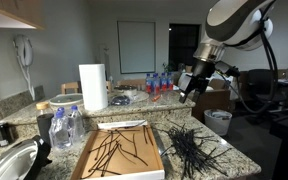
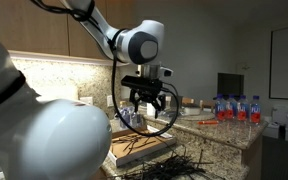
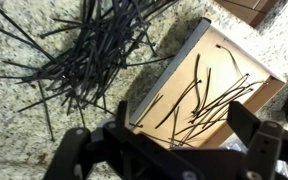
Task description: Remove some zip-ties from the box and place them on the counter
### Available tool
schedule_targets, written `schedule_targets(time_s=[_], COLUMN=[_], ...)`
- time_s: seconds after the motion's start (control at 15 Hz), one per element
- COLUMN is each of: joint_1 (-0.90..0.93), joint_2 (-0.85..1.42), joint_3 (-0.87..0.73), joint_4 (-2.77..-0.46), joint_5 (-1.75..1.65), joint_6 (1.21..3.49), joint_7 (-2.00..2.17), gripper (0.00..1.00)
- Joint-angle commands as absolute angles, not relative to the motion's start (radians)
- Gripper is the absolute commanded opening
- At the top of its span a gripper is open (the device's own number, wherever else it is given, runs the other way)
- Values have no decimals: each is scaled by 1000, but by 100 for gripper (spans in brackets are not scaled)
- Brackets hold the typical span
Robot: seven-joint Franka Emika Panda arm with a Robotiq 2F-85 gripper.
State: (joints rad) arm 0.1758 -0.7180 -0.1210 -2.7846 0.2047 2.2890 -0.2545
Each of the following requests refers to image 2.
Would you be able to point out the pile of black zip-ties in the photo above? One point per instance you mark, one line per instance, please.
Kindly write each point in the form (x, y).
(170, 168)

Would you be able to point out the small dark-topped container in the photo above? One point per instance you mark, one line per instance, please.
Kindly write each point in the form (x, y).
(191, 110)

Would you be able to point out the black pouch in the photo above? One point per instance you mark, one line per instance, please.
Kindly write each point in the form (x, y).
(170, 114)

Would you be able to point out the flat brown cardboard box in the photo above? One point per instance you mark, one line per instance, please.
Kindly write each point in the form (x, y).
(144, 149)

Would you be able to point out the white wall fixture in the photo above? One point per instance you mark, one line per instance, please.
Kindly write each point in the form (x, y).
(244, 66)

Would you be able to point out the Fiji water bottle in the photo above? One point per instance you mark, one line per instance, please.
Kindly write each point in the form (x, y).
(242, 110)
(255, 111)
(230, 108)
(220, 108)

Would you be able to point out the small white box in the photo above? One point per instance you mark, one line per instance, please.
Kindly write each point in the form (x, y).
(270, 130)

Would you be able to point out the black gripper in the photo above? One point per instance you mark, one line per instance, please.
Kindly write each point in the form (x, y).
(144, 85)

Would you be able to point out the wooden wall cabinet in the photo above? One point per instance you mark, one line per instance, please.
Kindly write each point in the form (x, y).
(17, 33)

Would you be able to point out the black zip-tie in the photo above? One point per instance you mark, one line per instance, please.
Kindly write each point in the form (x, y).
(134, 145)
(147, 141)
(124, 139)

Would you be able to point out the round white plate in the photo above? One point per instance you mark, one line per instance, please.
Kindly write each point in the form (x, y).
(197, 117)

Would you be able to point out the white appliance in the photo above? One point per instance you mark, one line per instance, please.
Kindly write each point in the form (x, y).
(279, 116)

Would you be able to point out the dark cube box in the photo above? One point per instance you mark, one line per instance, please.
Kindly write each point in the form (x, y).
(180, 101)

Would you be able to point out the orange marker pen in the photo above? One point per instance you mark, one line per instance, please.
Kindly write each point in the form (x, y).
(208, 122)

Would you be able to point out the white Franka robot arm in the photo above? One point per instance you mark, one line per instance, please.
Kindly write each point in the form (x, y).
(50, 140)

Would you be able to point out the white wall outlet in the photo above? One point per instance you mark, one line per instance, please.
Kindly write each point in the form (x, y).
(109, 101)
(86, 100)

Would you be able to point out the clear bottle with blue cap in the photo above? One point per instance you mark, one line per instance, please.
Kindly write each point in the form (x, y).
(136, 119)
(125, 118)

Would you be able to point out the black flat screen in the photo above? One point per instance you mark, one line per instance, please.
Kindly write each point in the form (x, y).
(230, 85)

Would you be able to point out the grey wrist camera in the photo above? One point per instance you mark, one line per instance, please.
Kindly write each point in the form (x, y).
(166, 71)

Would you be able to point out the wooden chair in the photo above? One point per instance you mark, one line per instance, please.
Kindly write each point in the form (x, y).
(206, 104)
(188, 100)

